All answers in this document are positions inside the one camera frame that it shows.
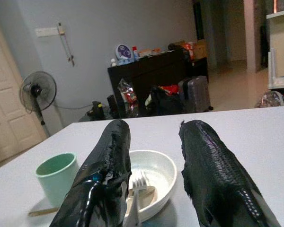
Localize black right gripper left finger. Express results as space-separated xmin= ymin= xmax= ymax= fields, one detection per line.
xmin=49 ymin=119 xmax=133 ymax=227

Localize wooden stick utensil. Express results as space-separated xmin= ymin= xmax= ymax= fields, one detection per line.
xmin=28 ymin=207 xmax=59 ymax=217

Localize black bag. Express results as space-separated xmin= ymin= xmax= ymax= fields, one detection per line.
xmin=144 ymin=85 xmax=184 ymax=116

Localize cream panelled door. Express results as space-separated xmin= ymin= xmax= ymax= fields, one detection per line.
xmin=0 ymin=7 xmax=47 ymax=171

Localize wooden spoon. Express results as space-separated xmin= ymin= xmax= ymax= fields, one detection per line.
xmin=127 ymin=185 xmax=158 ymax=203

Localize hanging wall cord device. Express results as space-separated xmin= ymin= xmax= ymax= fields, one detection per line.
xmin=57 ymin=22 xmax=75 ymax=67

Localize clear plastic bag red items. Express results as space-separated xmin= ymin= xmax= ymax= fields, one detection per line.
xmin=117 ymin=78 xmax=140 ymax=118

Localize white shelf unit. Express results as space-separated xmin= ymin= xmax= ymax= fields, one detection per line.
xmin=266 ymin=9 xmax=284 ymax=90

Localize black yellow power tool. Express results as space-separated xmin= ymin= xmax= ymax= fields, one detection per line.
xmin=86 ymin=100 xmax=105 ymax=119

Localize standing electric fan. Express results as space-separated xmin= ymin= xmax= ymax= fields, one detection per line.
xmin=19 ymin=70 xmax=57 ymax=138

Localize transparent bag on floor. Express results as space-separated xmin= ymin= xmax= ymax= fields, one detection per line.
xmin=257 ymin=90 xmax=284 ymax=108

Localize dark wooden cabinet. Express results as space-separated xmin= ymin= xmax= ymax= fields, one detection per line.
xmin=107 ymin=48 xmax=209 ymax=119

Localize white bowl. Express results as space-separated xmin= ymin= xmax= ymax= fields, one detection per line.
xmin=123 ymin=149 xmax=178 ymax=223

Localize cardboard box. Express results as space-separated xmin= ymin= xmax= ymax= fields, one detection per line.
xmin=193 ymin=39 xmax=208 ymax=59

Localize white plastic fork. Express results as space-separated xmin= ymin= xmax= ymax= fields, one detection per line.
xmin=123 ymin=170 xmax=149 ymax=227

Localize grey hard-shell suitcase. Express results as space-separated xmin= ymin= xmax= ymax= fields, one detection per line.
xmin=177 ymin=75 xmax=214 ymax=114

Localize white wall switch panel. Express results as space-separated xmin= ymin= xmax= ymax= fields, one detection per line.
xmin=35 ymin=27 xmax=60 ymax=38

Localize mint green cup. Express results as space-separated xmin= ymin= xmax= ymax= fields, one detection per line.
xmin=35 ymin=152 xmax=80 ymax=208

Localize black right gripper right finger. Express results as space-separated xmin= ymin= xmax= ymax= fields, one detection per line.
xmin=178 ymin=119 xmax=282 ymax=227

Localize round purple white container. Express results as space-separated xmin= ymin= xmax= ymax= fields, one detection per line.
xmin=115 ymin=44 xmax=134 ymax=60

